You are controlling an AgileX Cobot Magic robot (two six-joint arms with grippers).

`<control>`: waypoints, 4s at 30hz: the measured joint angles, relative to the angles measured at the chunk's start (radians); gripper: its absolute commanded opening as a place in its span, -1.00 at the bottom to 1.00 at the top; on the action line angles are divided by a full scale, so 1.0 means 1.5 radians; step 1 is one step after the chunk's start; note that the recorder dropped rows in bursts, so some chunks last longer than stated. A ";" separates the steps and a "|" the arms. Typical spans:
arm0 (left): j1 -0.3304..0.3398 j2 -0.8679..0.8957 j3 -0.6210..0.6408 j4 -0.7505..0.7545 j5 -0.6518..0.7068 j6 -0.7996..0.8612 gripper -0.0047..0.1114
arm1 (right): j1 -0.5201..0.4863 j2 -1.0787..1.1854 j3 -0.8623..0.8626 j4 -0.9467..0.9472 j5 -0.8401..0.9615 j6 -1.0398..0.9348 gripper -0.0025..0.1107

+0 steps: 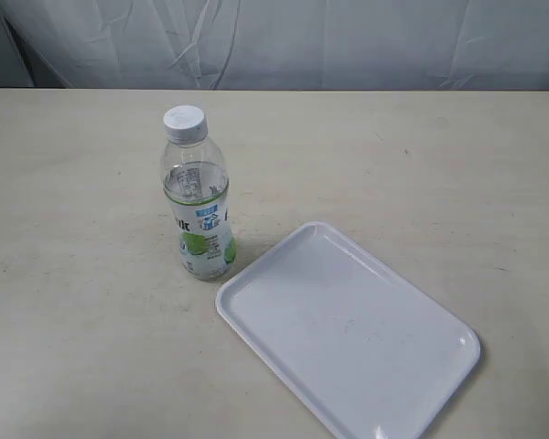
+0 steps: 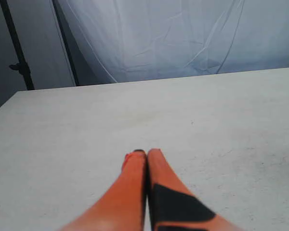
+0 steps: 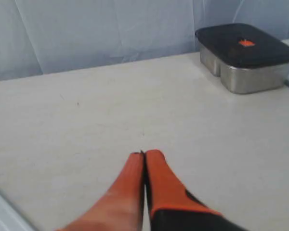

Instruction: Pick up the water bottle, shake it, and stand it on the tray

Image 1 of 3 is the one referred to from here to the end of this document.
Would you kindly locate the clear plastic water bottle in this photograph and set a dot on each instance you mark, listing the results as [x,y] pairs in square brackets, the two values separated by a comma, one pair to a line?
[195,180]

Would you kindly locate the white plastic tray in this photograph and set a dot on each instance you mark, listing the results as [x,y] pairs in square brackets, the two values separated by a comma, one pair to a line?
[368,353]

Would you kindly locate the white backdrop cloth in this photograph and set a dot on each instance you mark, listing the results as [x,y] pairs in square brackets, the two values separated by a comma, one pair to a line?
[276,45]

